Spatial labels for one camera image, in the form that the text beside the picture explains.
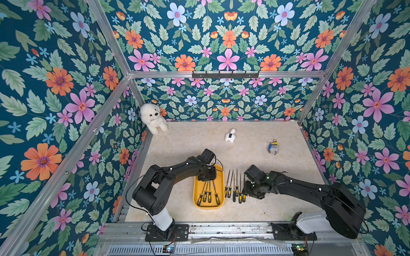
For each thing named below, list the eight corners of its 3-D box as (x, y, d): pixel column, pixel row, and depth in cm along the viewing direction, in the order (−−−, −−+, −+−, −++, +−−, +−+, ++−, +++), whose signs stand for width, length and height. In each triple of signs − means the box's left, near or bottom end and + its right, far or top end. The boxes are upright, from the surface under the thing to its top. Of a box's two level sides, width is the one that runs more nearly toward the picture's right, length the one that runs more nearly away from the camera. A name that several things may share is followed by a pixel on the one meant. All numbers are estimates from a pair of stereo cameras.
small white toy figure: (223, 138, 112) (224, 135, 109) (232, 131, 116) (233, 128, 113) (231, 144, 108) (231, 141, 106) (240, 136, 113) (241, 133, 110)
